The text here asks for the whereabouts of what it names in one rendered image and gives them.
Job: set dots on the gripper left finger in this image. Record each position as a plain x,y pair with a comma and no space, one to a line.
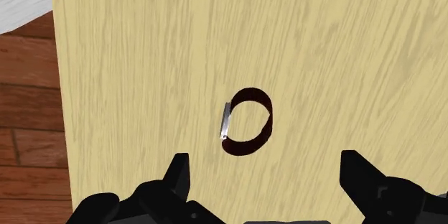
164,195

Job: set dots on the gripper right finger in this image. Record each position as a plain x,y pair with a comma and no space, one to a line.
381,190

